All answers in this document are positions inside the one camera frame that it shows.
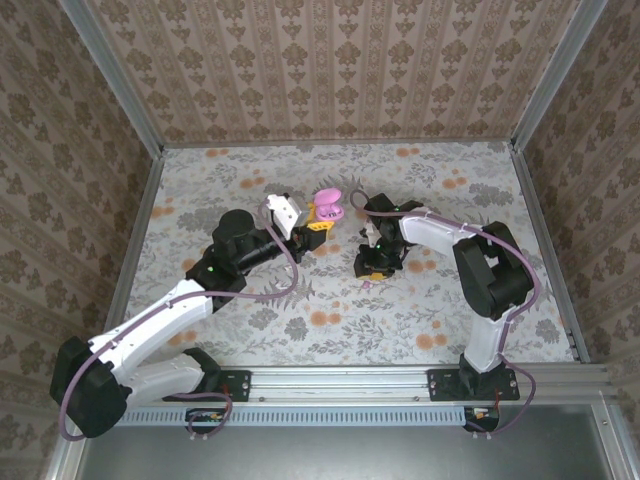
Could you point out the pink earbud charging case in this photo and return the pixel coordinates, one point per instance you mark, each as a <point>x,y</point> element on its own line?
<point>327,197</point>

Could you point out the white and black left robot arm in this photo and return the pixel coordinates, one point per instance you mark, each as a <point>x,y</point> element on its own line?
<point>150,325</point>

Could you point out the floral patterned table cover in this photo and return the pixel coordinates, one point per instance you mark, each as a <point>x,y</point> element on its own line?
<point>325,345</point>

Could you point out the black connector box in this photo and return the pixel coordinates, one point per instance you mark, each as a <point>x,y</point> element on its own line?
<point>482,417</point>
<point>205,417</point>

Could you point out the grey metal panel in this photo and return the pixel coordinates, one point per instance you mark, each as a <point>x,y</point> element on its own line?
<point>350,455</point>

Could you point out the aluminium table edge rail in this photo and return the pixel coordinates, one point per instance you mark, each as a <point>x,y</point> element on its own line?
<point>540,220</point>
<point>340,145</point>
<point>139,220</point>

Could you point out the aluminium base extrusion rail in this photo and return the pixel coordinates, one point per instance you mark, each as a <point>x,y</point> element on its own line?
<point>340,385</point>

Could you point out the aluminium frame post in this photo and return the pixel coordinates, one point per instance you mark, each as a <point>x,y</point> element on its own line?
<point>555,75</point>
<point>117,80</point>

